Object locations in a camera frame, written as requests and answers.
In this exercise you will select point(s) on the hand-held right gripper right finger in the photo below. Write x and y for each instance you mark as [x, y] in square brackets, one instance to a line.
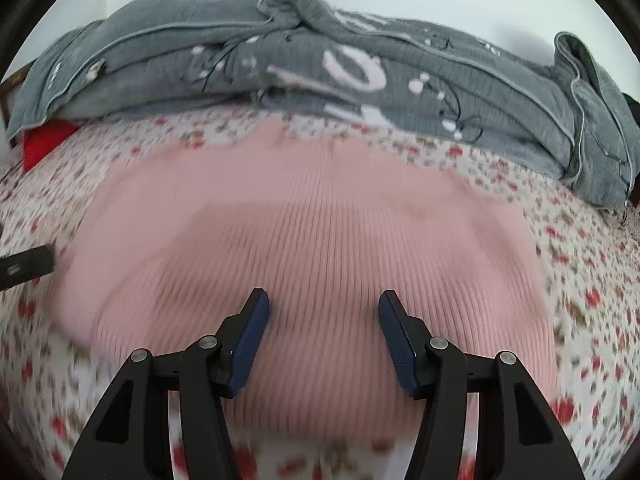
[400, 345]

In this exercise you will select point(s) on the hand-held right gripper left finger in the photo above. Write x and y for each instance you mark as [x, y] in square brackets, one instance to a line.
[247, 345]

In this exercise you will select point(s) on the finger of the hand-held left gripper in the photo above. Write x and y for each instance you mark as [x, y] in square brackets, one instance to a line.
[27, 266]

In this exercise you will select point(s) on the pink knit sweater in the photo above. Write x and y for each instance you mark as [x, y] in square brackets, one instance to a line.
[320, 235]

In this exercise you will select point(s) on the red cloth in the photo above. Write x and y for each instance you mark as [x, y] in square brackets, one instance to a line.
[45, 145]

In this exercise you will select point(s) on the floral bed sheet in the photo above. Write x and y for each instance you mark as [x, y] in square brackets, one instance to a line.
[590, 310]

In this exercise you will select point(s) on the grey printed blanket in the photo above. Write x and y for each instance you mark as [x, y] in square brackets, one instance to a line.
[150, 60]

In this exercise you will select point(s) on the black cloth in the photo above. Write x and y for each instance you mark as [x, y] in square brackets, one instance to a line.
[634, 110]

